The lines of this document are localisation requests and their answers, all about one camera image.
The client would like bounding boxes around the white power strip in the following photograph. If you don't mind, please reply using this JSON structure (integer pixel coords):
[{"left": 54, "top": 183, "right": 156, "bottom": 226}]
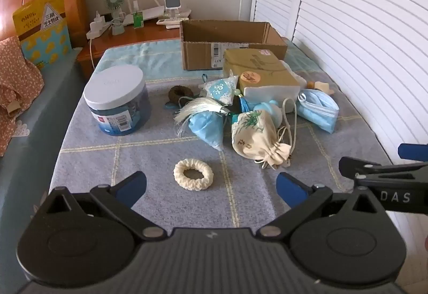
[{"left": 86, "top": 11, "right": 116, "bottom": 40}]

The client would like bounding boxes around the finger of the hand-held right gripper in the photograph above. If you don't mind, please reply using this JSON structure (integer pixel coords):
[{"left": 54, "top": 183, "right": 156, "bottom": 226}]
[
  {"left": 398, "top": 143, "right": 428, "bottom": 161},
  {"left": 339, "top": 156, "right": 428, "bottom": 186}
]

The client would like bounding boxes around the grey-blue bed sheet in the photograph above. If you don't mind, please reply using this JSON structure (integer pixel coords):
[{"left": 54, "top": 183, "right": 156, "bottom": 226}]
[{"left": 0, "top": 47, "right": 88, "bottom": 248}]

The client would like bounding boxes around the orange floral cloth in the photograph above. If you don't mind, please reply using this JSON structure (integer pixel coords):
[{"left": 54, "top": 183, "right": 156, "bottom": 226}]
[{"left": 0, "top": 36, "right": 45, "bottom": 157}]

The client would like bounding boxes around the cream crocheted ring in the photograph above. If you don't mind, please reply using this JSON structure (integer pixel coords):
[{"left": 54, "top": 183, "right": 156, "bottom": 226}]
[{"left": 173, "top": 159, "right": 215, "bottom": 191}]

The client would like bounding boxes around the olive yellow tissue pack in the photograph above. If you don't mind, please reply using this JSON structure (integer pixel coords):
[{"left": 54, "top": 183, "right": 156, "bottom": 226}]
[{"left": 222, "top": 48, "right": 301, "bottom": 104}]

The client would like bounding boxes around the brown cardboard box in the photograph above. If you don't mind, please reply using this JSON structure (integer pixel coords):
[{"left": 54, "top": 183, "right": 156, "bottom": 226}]
[{"left": 179, "top": 20, "right": 288, "bottom": 71}]

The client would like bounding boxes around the cream drawstring pouch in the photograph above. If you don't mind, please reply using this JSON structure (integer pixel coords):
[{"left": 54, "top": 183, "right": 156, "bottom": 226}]
[{"left": 231, "top": 98, "right": 299, "bottom": 169}]

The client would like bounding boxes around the blue face mask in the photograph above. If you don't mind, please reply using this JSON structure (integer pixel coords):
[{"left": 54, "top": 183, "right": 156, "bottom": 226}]
[{"left": 297, "top": 88, "right": 340, "bottom": 134}]

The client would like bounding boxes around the patterned blue triangular sachet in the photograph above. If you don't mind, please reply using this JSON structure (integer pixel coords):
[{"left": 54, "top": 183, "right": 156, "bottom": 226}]
[{"left": 201, "top": 75, "right": 239, "bottom": 107}]

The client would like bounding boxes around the white-lidded plastic jar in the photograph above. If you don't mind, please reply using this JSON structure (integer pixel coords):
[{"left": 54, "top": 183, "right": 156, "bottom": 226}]
[{"left": 83, "top": 65, "right": 152, "bottom": 137}]

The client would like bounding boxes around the light blue gourd toy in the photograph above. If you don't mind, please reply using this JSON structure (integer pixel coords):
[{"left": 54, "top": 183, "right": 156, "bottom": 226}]
[{"left": 252, "top": 100, "right": 285, "bottom": 127}]

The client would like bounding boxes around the brown woven ring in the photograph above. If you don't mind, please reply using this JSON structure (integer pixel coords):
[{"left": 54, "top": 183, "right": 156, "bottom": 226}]
[{"left": 167, "top": 86, "right": 194, "bottom": 104}]

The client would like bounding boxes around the blue sachet with white tassel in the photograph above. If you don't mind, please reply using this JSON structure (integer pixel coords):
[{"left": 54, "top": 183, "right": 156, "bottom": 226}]
[{"left": 174, "top": 97, "right": 228, "bottom": 137}]

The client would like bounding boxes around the small green desk fan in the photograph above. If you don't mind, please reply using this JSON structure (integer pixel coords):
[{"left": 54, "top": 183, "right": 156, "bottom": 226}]
[{"left": 104, "top": 0, "right": 127, "bottom": 36}]

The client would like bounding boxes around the grey and teal plaid blanket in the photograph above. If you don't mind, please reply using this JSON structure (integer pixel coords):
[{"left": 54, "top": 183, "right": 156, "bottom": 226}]
[{"left": 50, "top": 38, "right": 395, "bottom": 228}]

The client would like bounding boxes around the blue tassel charm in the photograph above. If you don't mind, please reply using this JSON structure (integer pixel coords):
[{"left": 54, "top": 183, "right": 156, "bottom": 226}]
[{"left": 234, "top": 88, "right": 251, "bottom": 114}]

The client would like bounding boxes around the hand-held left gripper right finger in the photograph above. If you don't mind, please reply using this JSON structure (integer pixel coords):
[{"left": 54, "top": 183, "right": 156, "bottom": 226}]
[{"left": 256, "top": 172, "right": 385, "bottom": 243}]

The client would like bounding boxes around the white router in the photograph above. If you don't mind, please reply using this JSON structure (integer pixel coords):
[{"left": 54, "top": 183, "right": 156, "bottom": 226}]
[{"left": 125, "top": 0, "right": 168, "bottom": 26}]

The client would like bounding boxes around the plain blue triangular sachet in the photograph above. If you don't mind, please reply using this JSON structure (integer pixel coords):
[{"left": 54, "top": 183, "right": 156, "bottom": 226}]
[{"left": 188, "top": 112, "right": 225, "bottom": 152}]

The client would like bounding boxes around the wooden nightstand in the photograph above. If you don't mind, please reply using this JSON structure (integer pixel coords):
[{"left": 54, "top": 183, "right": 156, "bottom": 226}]
[{"left": 76, "top": 18, "right": 188, "bottom": 79}]

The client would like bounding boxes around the yellow snack bag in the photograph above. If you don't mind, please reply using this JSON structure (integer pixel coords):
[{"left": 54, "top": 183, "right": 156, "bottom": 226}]
[{"left": 13, "top": 0, "right": 72, "bottom": 72}]

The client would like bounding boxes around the white power cable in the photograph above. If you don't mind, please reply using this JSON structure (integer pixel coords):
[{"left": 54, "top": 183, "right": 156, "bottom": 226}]
[{"left": 87, "top": 37, "right": 96, "bottom": 73}]

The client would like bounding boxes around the white phone stand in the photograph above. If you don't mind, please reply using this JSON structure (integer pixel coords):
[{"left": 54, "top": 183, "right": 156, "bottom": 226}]
[{"left": 157, "top": 0, "right": 191, "bottom": 30}]

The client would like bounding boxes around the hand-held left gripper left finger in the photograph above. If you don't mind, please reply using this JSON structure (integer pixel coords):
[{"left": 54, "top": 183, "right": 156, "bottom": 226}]
[{"left": 35, "top": 171, "right": 168, "bottom": 242}]

